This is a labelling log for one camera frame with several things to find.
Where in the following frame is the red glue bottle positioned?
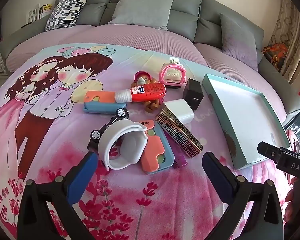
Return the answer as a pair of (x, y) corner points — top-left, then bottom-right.
(114, 82), (167, 103)

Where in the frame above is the gold patterned lighter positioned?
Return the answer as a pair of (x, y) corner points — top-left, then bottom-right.
(155, 107), (203, 158)

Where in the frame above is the black toy car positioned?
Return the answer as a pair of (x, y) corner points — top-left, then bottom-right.
(87, 107), (130, 153)

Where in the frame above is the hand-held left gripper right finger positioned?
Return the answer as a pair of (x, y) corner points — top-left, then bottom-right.
(202, 152), (284, 240)

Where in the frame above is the patterned curtain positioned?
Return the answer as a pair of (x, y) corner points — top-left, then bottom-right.
(270, 0), (300, 83)

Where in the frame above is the orange and blue toy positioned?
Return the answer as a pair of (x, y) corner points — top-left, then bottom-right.
(84, 90), (123, 114)
(137, 120), (175, 175)

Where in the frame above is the plain grey pillow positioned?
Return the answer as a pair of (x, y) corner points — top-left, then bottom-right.
(108, 0), (175, 30)

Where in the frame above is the grey and purple pillow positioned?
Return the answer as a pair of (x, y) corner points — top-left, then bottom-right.
(219, 13), (258, 65)

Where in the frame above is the black charger plug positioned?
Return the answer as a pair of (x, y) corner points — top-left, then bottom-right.
(182, 79), (204, 112)

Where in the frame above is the purple sofa seat cover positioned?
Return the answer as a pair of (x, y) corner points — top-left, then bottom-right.
(6, 24), (208, 67)
(195, 42), (287, 117)

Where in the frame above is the purple lighter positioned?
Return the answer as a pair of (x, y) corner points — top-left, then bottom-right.
(165, 132), (188, 168)

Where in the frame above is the person's right hand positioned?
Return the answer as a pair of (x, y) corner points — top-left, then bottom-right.
(284, 175), (300, 230)

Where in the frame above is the pink toy watch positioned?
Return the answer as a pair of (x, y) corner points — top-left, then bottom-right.
(160, 64), (186, 88)

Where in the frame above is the orange bag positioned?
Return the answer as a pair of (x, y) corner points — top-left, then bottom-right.
(262, 42), (289, 68)

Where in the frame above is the white round tape dispenser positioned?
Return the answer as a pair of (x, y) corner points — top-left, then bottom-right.
(98, 120), (148, 171)

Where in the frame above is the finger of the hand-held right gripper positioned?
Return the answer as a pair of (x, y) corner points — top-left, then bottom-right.
(257, 141), (281, 161)

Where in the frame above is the toy puppy figure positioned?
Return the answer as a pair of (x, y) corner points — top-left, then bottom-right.
(130, 71), (165, 114)

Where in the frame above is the teal cardboard box lid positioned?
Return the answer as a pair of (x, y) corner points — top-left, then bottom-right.
(202, 74), (290, 171)

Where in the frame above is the grey sofa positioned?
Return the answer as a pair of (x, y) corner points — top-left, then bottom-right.
(0, 0), (300, 115)

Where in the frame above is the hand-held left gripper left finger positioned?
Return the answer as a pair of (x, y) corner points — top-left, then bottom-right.
(17, 151), (98, 240)

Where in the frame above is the black and white patterned pillow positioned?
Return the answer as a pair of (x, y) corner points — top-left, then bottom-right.
(44, 0), (91, 32)

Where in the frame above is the white charger plug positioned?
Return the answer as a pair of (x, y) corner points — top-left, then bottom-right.
(163, 99), (195, 124)

